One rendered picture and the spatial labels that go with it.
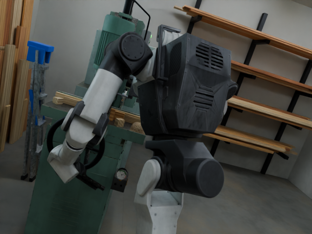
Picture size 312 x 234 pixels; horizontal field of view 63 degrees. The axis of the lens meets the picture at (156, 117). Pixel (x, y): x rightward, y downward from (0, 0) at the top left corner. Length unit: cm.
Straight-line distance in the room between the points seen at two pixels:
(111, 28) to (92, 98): 74
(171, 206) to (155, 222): 8
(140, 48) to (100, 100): 20
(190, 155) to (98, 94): 34
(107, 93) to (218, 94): 36
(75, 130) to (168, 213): 43
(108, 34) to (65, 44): 249
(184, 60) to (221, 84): 17
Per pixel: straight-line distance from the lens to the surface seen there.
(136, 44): 81
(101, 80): 81
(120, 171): 146
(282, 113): 411
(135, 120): 157
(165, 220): 96
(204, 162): 75
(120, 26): 147
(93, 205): 166
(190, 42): 81
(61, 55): 396
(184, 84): 77
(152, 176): 85
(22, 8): 333
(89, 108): 79
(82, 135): 83
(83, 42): 390
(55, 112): 151
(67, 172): 103
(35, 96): 226
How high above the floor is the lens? 132
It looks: 13 degrees down
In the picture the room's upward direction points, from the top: 18 degrees clockwise
